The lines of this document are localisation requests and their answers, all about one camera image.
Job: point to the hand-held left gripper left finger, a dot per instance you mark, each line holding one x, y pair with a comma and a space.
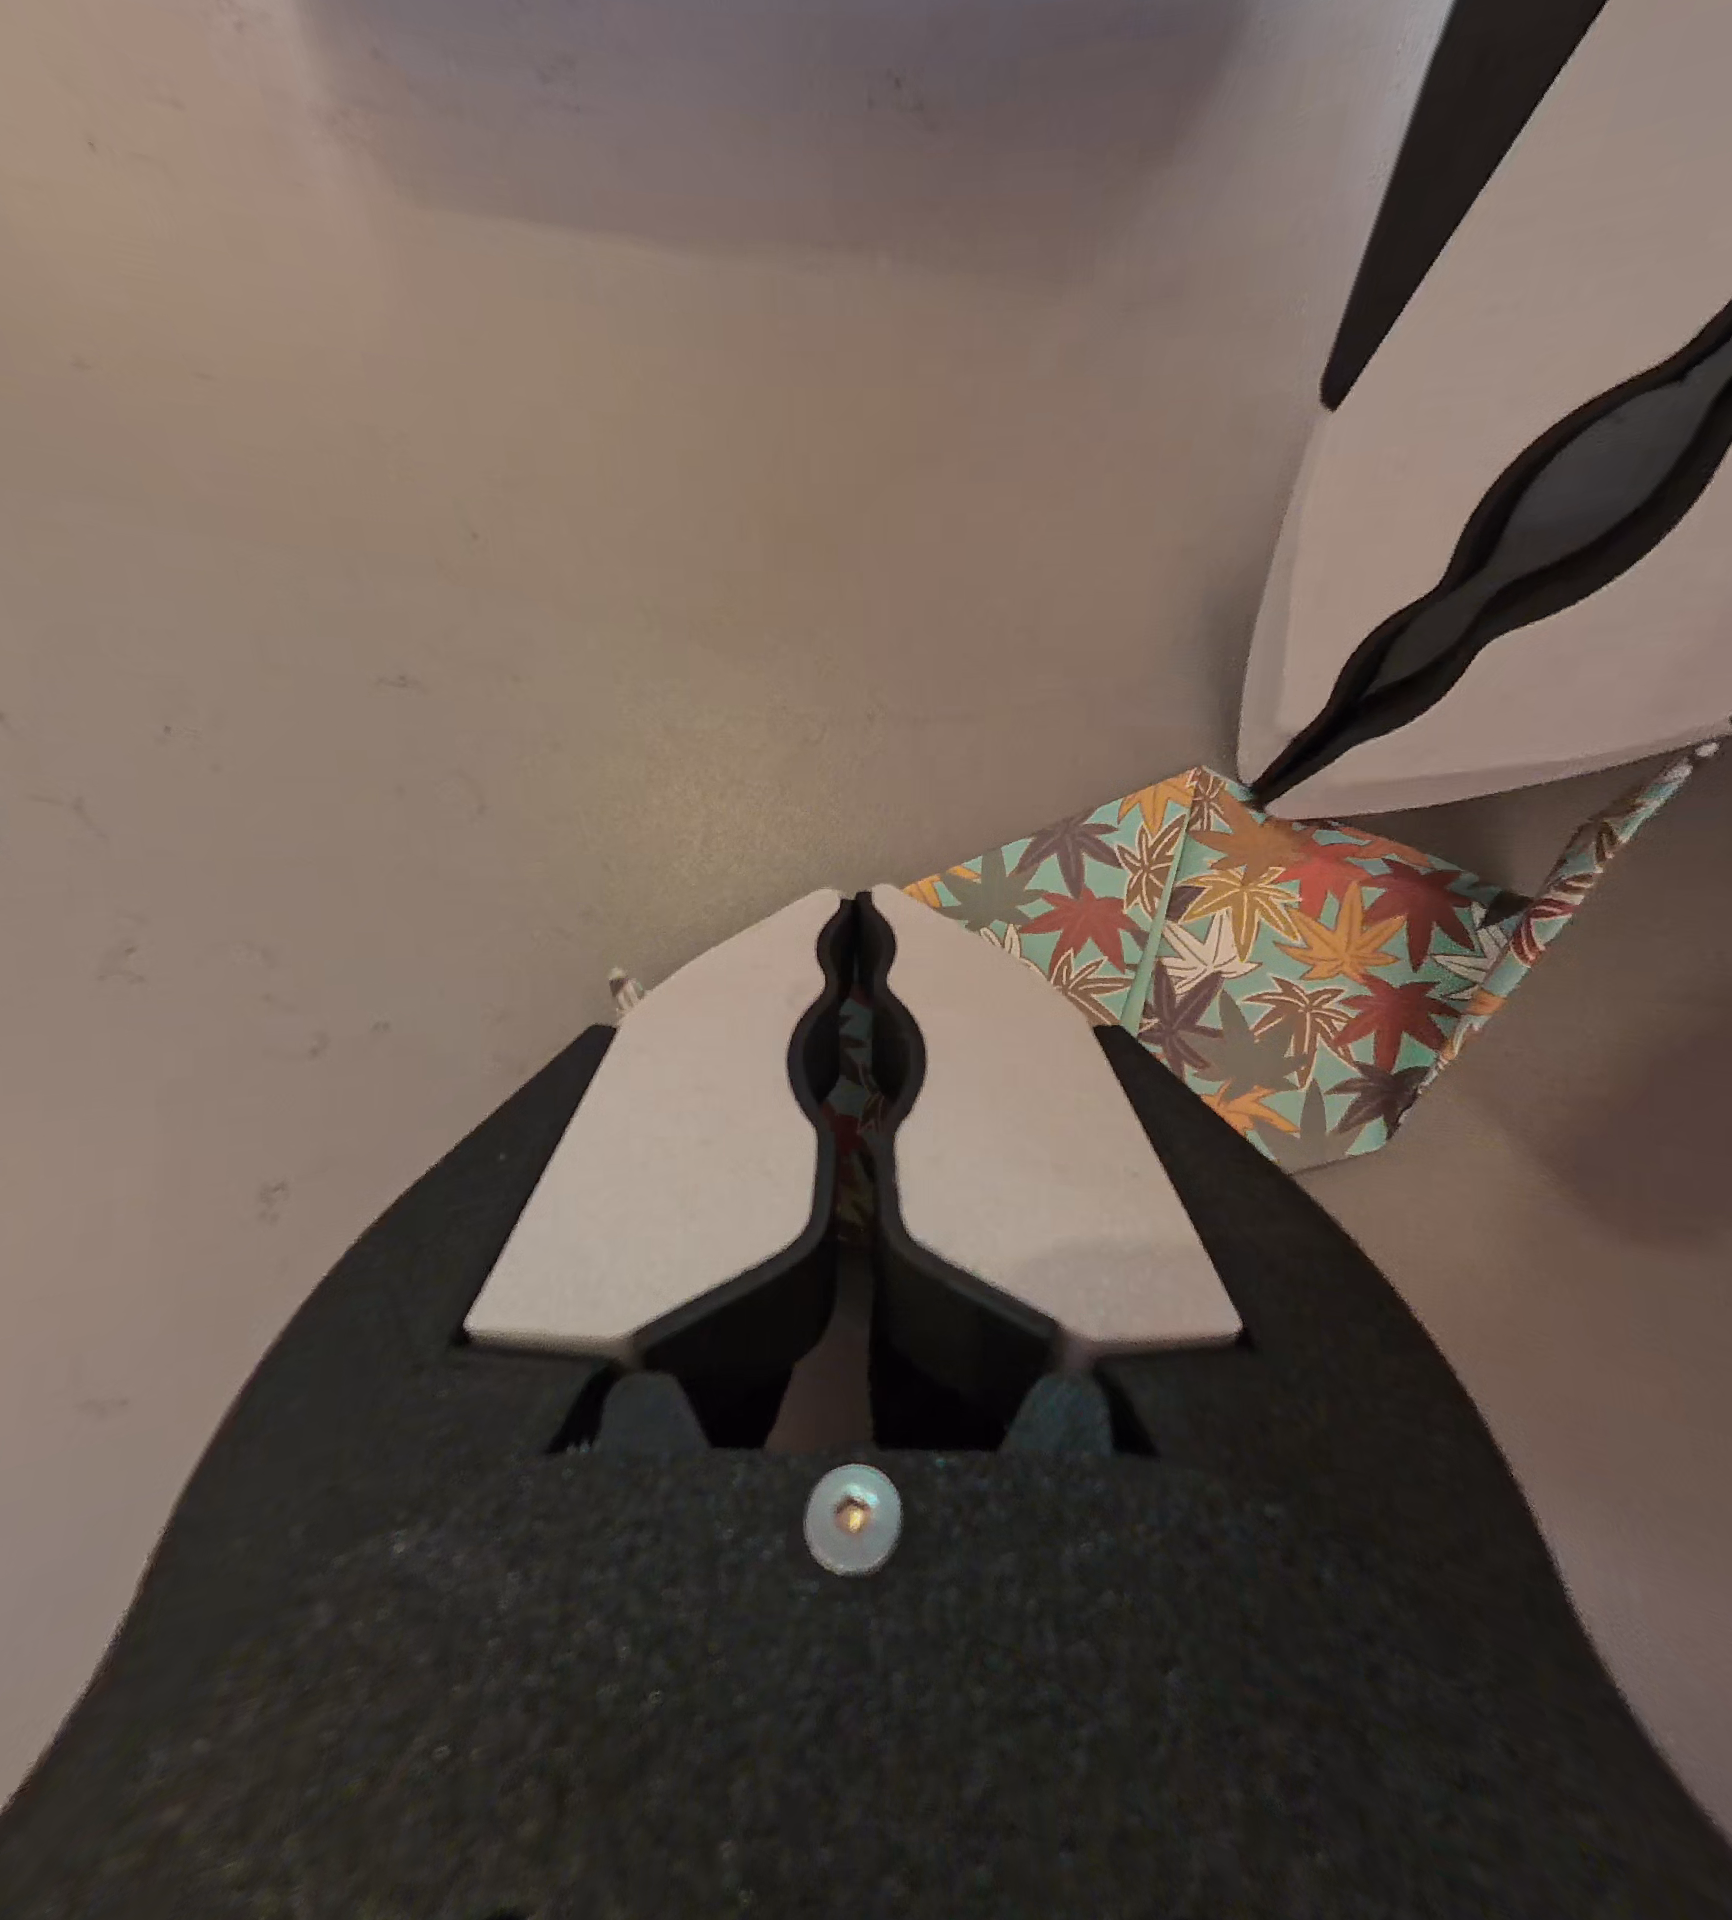
656, 1170

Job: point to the leaf-patterned teal origami paper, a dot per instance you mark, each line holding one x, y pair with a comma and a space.
1256, 930

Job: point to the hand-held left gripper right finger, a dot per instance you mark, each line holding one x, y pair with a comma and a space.
1046, 1170

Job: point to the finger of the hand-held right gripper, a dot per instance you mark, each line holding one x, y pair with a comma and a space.
1630, 661
1557, 271

